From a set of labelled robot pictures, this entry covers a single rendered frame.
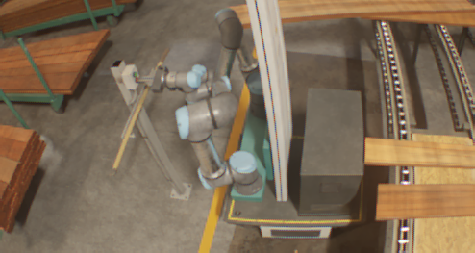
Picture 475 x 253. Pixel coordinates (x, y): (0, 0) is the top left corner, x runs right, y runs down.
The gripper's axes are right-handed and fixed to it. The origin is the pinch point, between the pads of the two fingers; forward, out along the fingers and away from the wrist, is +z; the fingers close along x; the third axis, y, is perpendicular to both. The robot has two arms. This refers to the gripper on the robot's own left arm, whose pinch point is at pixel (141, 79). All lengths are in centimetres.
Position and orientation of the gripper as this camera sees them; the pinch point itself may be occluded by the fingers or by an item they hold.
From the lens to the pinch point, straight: 184.5
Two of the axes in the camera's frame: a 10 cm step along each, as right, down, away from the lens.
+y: -2.2, -3.7, -9.0
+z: -9.6, -0.7, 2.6
